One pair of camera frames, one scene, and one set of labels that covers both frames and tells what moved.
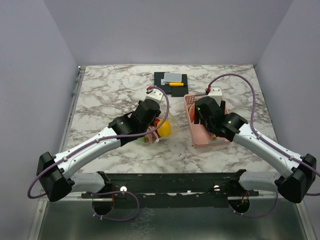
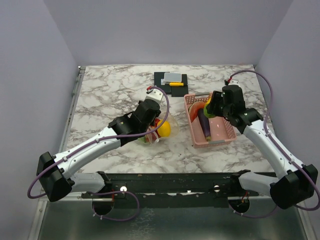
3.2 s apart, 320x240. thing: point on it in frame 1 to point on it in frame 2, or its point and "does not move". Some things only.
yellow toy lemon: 164,130 does not move
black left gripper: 141,101 does not move
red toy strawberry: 156,121 does not move
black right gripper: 196,116 to 213,106
